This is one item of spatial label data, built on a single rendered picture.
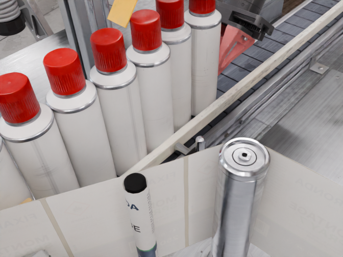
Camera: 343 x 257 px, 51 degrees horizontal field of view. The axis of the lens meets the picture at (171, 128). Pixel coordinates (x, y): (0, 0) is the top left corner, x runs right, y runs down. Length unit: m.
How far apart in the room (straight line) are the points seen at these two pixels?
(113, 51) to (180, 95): 0.16
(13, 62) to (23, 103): 0.53
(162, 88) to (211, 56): 0.10
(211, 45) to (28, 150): 0.26
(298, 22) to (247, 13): 0.31
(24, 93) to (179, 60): 0.20
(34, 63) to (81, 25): 0.34
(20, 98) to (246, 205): 0.21
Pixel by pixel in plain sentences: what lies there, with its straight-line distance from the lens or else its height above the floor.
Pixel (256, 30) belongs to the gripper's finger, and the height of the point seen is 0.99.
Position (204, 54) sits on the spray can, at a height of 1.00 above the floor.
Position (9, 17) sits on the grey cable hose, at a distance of 0.42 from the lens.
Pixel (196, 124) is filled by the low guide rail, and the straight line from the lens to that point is 0.51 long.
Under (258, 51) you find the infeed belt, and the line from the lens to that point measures 0.72.
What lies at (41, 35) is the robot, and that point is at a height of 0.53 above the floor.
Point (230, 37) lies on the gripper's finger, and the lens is 0.54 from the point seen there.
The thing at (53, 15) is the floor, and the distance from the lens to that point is 2.93.
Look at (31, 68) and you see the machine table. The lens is 0.83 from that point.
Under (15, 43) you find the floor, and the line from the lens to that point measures 2.69.
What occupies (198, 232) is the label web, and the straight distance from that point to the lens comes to 0.38.
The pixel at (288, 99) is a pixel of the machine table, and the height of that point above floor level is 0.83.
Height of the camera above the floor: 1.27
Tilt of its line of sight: 45 degrees down
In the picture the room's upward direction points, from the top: 3 degrees counter-clockwise
